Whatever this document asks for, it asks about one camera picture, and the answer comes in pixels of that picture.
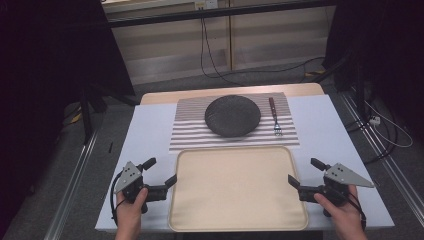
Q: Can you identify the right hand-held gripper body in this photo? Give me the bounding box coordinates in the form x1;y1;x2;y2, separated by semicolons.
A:
297;162;375;218

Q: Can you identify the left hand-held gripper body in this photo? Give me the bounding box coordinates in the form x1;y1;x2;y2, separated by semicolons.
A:
114;161;168;215

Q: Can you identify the person's left hand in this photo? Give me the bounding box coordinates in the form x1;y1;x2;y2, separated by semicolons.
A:
114;187;150;234

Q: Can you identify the person's right hand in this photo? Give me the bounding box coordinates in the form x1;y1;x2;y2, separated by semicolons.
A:
313;184;368;234

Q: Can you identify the white table cover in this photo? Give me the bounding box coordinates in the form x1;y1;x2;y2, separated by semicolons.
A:
94;93;396;233

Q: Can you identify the striped placemat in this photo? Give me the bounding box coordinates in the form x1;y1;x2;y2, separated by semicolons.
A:
168;91;301;153

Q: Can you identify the beige tray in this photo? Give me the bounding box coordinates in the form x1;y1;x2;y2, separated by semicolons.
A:
167;145;310;233

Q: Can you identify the black metal stand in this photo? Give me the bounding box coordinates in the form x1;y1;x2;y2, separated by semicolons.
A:
311;49;369;125
78;83;141;146

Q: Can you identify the dark round plate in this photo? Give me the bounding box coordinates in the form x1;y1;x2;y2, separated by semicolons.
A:
204;94;262;138

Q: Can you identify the black curtain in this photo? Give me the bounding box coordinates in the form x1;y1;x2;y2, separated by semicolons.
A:
0;0;136;234
322;0;424;134

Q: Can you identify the black horizontal bar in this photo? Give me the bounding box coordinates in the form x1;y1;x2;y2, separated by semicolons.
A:
107;0;336;29

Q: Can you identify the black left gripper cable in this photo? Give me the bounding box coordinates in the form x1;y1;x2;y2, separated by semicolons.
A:
109;171;126;227

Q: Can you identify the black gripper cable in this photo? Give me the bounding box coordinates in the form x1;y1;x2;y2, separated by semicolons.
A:
109;171;126;227
347;191;368;232

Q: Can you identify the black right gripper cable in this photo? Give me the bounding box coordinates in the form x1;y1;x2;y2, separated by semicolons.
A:
347;191;368;232

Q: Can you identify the aluminium floor rail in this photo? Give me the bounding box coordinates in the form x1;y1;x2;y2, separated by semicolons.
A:
43;130;100;240
338;91;424;228

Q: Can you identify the black cable bundle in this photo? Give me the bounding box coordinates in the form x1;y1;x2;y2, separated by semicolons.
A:
344;111;400;166

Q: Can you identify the fork with wooden handle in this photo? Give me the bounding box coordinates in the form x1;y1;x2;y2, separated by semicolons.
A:
268;96;284;137

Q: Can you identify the white floor cable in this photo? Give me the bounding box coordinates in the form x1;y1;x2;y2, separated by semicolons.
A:
363;99;415;149

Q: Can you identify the black floor cable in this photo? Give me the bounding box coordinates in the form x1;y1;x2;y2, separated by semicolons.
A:
233;55;327;84

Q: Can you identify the black hanging wall cable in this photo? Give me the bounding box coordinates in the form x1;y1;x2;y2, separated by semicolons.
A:
199;17;244;87

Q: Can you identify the white wall socket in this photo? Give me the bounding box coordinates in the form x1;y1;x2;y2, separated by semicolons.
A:
194;0;219;10

